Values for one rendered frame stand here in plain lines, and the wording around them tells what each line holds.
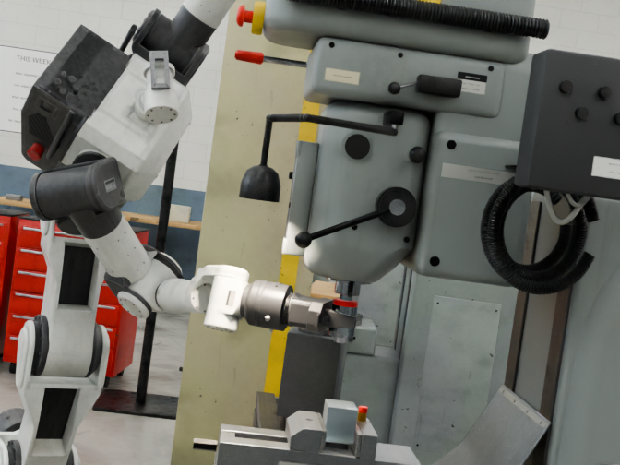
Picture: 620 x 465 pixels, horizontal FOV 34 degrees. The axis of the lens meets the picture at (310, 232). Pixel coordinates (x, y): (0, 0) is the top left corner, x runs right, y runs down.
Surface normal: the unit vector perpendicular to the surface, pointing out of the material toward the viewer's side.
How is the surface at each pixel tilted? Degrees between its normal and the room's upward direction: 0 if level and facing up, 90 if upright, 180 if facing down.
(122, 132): 59
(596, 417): 88
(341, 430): 90
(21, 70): 90
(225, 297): 74
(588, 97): 90
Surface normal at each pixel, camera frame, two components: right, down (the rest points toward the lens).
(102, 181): 0.95, -0.14
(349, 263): -0.01, 0.58
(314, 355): -0.12, 0.04
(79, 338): 0.47, -0.04
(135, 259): 0.79, 0.22
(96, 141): 0.11, 0.17
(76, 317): 0.43, 0.20
